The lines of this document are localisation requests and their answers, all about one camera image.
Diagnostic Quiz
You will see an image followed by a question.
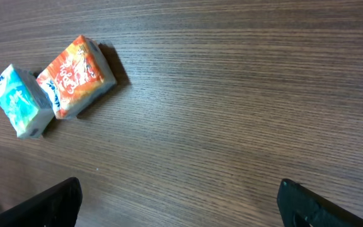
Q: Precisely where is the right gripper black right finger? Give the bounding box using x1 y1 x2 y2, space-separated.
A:
277 178 363 227

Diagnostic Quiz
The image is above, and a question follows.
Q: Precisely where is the teal tissue pack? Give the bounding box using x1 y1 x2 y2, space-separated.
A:
0 64 54 139

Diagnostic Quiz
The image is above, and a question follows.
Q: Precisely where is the orange tissue pack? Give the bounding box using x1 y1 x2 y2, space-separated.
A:
37 35 117 119

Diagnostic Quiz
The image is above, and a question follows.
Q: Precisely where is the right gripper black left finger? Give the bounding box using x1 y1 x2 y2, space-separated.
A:
0 177 83 227

